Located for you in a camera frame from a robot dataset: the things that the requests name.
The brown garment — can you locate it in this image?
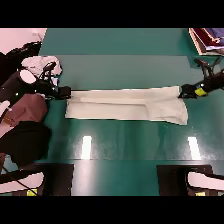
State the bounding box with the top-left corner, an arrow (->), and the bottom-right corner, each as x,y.
2,93 -> 50,128

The beige garment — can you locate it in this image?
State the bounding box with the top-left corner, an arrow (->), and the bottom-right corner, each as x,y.
188,27 -> 224,56

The white garment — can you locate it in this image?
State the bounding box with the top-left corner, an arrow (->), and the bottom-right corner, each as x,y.
21,55 -> 63,78

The cream white shirt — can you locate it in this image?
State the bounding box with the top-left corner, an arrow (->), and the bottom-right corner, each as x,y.
64,85 -> 190,126

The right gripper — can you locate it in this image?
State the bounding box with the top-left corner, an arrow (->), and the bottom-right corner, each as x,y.
178,83 -> 202,100

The blue garment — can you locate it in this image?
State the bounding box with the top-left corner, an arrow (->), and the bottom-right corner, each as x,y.
205,27 -> 224,45

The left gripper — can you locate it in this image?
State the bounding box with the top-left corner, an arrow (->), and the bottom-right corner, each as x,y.
54,85 -> 73,101

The black garment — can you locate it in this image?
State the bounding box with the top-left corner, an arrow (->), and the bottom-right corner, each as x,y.
0,121 -> 53,168
0,41 -> 43,86

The dark red garment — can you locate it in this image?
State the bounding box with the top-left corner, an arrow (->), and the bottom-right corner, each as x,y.
192,27 -> 222,48

